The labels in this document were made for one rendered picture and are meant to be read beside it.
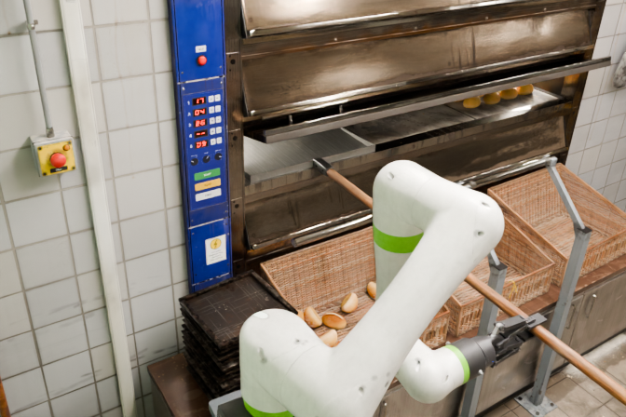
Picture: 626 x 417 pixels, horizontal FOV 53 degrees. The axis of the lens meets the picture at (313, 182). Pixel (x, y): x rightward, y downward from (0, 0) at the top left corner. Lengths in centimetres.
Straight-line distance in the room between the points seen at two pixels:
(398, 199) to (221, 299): 103
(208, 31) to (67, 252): 80
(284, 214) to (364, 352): 130
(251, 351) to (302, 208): 127
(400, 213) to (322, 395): 39
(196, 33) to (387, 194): 87
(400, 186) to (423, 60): 128
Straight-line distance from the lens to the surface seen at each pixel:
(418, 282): 112
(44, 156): 181
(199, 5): 187
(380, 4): 224
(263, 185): 221
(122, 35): 184
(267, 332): 116
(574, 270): 272
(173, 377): 233
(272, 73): 208
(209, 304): 210
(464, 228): 115
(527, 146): 317
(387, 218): 127
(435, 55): 250
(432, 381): 144
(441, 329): 243
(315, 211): 240
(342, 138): 255
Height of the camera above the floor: 222
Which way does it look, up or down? 28 degrees down
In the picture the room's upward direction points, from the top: 2 degrees clockwise
